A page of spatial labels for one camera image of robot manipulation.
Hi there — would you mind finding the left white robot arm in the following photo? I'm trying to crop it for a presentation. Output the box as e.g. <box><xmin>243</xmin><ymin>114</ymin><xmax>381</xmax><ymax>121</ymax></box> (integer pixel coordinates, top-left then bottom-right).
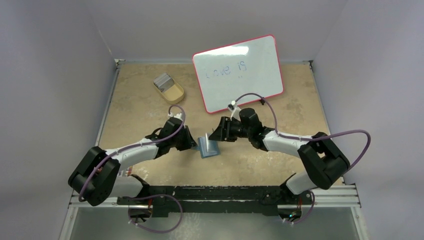
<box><xmin>67</xmin><ymin>116</ymin><xmax>198</xmax><ymax>206</ymax></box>

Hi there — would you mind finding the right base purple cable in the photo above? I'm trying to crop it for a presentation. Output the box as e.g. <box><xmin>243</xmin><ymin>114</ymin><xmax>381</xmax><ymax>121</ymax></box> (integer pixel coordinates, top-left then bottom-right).
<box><xmin>282</xmin><ymin>196</ymin><xmax>316</xmax><ymax>226</ymax></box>

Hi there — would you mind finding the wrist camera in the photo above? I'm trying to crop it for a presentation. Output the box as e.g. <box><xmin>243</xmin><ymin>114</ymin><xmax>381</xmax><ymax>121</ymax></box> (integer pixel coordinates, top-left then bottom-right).
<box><xmin>168</xmin><ymin>112</ymin><xmax>184</xmax><ymax>121</ymax></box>
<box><xmin>227</xmin><ymin>100</ymin><xmax>241</xmax><ymax>121</ymax></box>

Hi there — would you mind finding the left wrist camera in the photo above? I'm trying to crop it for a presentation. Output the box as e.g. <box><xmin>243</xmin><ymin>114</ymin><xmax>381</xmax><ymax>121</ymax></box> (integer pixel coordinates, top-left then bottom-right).
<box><xmin>168</xmin><ymin>112</ymin><xmax>184</xmax><ymax>121</ymax></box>

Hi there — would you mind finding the red framed whiteboard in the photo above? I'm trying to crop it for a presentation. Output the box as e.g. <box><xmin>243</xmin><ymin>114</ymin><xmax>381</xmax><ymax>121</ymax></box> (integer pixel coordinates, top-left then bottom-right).
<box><xmin>192</xmin><ymin>34</ymin><xmax>284</xmax><ymax>114</ymax></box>

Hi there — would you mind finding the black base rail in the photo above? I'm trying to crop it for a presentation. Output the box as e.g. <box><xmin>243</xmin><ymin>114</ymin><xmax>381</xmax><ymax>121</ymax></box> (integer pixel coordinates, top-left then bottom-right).
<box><xmin>116</xmin><ymin>180</ymin><xmax>314</xmax><ymax>220</ymax></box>

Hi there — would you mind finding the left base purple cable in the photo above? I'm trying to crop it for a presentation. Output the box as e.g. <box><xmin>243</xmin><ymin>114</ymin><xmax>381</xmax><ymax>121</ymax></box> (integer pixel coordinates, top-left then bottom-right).
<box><xmin>127</xmin><ymin>193</ymin><xmax>184</xmax><ymax>235</ymax></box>

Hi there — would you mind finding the white card with magnetic stripe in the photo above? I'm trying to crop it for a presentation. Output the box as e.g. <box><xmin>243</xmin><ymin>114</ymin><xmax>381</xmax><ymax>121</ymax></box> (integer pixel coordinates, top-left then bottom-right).
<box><xmin>205</xmin><ymin>133</ymin><xmax>210</xmax><ymax>152</ymax></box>

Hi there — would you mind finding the colourful marker box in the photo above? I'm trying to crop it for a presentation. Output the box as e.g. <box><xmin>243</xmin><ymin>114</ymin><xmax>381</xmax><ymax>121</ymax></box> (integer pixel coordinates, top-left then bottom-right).
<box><xmin>120</xmin><ymin>166</ymin><xmax>133</xmax><ymax>177</ymax></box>

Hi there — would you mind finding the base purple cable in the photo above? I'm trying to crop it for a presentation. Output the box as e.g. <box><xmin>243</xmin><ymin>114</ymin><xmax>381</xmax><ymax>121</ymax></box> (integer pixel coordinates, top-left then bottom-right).
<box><xmin>282</xmin><ymin>196</ymin><xmax>316</xmax><ymax>226</ymax></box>
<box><xmin>127</xmin><ymin>193</ymin><xmax>184</xmax><ymax>235</ymax></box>

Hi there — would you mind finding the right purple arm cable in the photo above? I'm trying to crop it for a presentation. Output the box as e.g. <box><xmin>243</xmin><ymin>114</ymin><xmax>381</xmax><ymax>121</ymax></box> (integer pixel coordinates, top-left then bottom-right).
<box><xmin>231</xmin><ymin>92</ymin><xmax>372</xmax><ymax>173</ymax></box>

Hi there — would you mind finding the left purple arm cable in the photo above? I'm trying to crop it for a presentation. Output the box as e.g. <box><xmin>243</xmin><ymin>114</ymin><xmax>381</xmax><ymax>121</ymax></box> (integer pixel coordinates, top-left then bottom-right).
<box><xmin>77</xmin><ymin>104</ymin><xmax>186</xmax><ymax>203</ymax></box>

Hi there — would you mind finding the beige oval tray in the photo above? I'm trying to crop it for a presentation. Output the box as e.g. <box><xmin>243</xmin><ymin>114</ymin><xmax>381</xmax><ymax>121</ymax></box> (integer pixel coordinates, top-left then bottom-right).
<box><xmin>153</xmin><ymin>79</ymin><xmax>185</xmax><ymax>105</ymax></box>

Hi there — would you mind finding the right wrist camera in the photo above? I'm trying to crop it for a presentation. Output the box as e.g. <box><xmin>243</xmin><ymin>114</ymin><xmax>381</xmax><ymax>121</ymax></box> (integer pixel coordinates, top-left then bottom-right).
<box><xmin>227</xmin><ymin>100</ymin><xmax>241</xmax><ymax>121</ymax></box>

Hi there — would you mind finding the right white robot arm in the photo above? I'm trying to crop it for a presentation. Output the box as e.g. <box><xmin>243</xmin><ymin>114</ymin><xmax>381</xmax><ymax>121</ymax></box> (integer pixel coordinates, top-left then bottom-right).
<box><xmin>208</xmin><ymin>108</ymin><xmax>351</xmax><ymax>204</ymax></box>

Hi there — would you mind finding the blue leather card holder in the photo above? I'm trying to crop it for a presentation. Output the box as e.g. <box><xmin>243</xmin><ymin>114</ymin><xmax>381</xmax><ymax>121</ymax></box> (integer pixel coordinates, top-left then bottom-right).
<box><xmin>193</xmin><ymin>136</ymin><xmax>221</xmax><ymax>159</ymax></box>

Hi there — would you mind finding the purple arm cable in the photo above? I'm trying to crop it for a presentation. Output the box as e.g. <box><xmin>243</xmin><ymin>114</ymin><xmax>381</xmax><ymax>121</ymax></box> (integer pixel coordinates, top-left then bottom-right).
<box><xmin>77</xmin><ymin>104</ymin><xmax>186</xmax><ymax>203</ymax></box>
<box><xmin>231</xmin><ymin>92</ymin><xmax>372</xmax><ymax>173</ymax></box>

